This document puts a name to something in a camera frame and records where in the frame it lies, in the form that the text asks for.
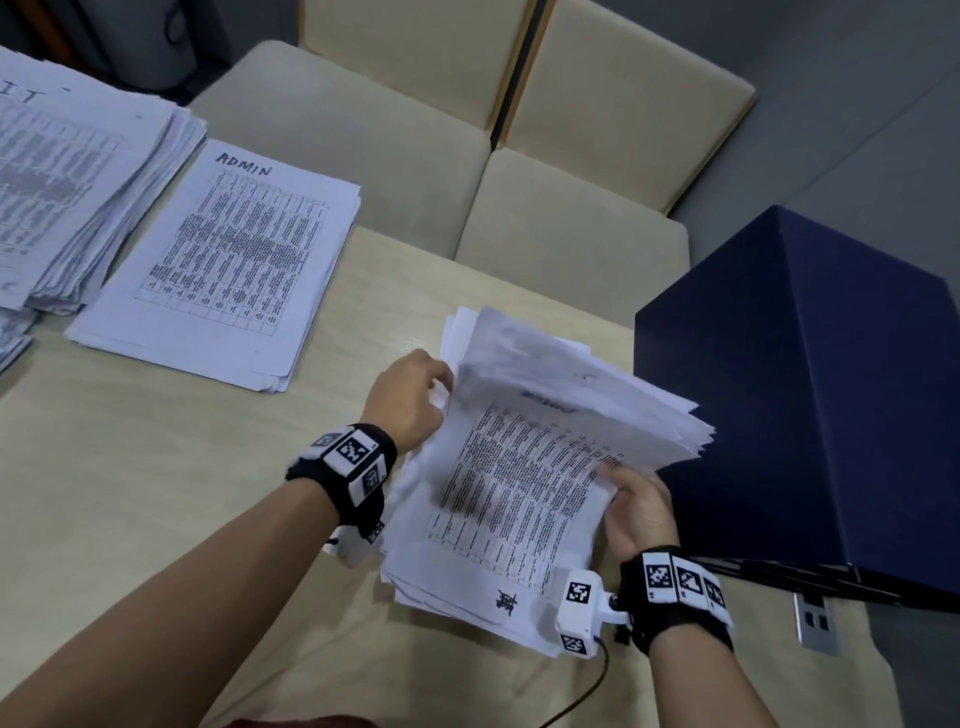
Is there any person's right hand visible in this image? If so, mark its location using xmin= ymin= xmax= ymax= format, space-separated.
xmin=596 ymin=462 xmax=681 ymax=563

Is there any person's left hand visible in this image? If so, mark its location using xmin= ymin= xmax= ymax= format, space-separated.
xmin=360 ymin=348 xmax=456 ymax=456

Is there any curled stack of printed papers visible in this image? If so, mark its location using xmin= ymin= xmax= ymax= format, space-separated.
xmin=379 ymin=303 xmax=717 ymax=661

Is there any person's left forearm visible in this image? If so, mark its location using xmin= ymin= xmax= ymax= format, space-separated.
xmin=0 ymin=475 xmax=340 ymax=728

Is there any person's right forearm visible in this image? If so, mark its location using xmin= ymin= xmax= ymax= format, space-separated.
xmin=645 ymin=624 xmax=781 ymax=728

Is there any black left wristband with markers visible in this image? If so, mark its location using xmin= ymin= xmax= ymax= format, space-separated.
xmin=285 ymin=423 xmax=399 ymax=543

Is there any black wristband with markers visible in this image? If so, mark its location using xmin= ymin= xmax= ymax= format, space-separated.
xmin=619 ymin=547 xmax=736 ymax=657
xmin=285 ymin=423 xmax=399 ymax=543

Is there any black right wristband with markers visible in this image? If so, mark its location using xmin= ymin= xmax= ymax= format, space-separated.
xmin=619 ymin=547 xmax=736 ymax=657

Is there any dark blue box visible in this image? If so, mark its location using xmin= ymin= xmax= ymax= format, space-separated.
xmin=633 ymin=205 xmax=960 ymax=597

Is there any beige upholstered chair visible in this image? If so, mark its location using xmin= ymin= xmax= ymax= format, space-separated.
xmin=187 ymin=0 xmax=538 ymax=261
xmin=455 ymin=0 xmax=758 ymax=329

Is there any paper stack with handwritten heading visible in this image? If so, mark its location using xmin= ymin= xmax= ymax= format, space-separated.
xmin=65 ymin=138 xmax=363 ymax=396

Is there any silver power socket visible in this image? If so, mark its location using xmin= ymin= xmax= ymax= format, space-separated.
xmin=792 ymin=591 xmax=846 ymax=659

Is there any thick stack of printed papers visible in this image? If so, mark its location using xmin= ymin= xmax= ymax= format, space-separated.
xmin=0 ymin=45 xmax=208 ymax=316

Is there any small pile of printed papers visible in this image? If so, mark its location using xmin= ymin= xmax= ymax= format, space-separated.
xmin=0 ymin=306 xmax=37 ymax=376

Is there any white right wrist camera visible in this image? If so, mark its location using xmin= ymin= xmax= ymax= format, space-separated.
xmin=554 ymin=570 xmax=633 ymax=661

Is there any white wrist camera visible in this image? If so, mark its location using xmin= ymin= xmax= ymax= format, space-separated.
xmin=554 ymin=570 xmax=633 ymax=661
xmin=324 ymin=519 xmax=388 ymax=569

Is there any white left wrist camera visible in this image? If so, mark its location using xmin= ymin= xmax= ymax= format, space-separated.
xmin=324 ymin=519 xmax=388 ymax=569

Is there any black cable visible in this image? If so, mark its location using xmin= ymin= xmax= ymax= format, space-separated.
xmin=540 ymin=636 xmax=610 ymax=728

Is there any black rail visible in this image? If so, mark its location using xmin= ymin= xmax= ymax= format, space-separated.
xmin=696 ymin=556 xmax=960 ymax=615

